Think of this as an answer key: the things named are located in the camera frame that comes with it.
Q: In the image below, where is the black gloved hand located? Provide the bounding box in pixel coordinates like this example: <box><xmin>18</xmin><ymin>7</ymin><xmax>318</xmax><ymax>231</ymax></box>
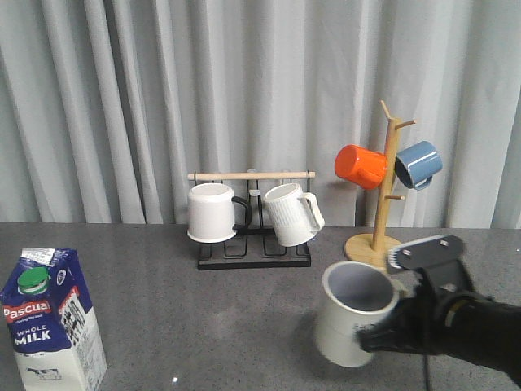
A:
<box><xmin>356</xmin><ymin>284</ymin><xmax>442</xmax><ymax>355</ymax></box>

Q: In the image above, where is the pale green HOME mug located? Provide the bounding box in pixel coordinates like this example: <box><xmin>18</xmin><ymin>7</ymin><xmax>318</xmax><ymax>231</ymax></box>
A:
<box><xmin>314</xmin><ymin>261</ymin><xmax>400</xmax><ymax>367</ymax></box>

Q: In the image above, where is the blue white milk carton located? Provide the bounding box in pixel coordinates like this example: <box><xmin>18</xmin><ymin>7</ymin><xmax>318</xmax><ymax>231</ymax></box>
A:
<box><xmin>1</xmin><ymin>248</ymin><xmax>107</xmax><ymax>390</ymax></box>

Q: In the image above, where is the wooden mug tree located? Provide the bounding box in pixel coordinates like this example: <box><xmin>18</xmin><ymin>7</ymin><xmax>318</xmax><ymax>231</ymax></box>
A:
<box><xmin>344</xmin><ymin>100</ymin><xmax>416</xmax><ymax>273</ymax></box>

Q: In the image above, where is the blue mug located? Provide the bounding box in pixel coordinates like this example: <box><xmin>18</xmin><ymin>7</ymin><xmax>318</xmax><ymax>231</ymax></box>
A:
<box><xmin>395</xmin><ymin>141</ymin><xmax>443</xmax><ymax>191</ymax></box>

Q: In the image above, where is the white ribbed mug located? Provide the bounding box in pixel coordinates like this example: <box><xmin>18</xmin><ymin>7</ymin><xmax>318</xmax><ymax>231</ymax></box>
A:
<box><xmin>263</xmin><ymin>182</ymin><xmax>325</xmax><ymax>247</ymax></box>

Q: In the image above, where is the orange mug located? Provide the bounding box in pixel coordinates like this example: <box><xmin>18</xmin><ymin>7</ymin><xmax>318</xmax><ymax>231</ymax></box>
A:
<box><xmin>335</xmin><ymin>144</ymin><xmax>387</xmax><ymax>190</ymax></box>

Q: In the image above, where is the black metal mug rack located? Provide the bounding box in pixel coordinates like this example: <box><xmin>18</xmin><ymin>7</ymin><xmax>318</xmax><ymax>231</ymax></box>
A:
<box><xmin>188</xmin><ymin>169</ymin><xmax>316</xmax><ymax>270</ymax></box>

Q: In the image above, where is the grey curtain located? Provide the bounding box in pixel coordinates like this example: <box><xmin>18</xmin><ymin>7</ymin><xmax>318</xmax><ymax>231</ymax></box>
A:
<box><xmin>1</xmin><ymin>1</ymin><xmax>520</xmax><ymax>228</ymax></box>

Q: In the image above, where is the grey wrist mounted camera bracket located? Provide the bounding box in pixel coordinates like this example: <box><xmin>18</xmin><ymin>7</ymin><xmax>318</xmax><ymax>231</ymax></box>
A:
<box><xmin>387</xmin><ymin>235</ymin><xmax>475</xmax><ymax>295</ymax></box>

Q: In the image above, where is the white mug black handle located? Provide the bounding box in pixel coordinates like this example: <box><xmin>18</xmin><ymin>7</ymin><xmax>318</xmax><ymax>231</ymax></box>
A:
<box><xmin>187</xmin><ymin>182</ymin><xmax>252</xmax><ymax>244</ymax></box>

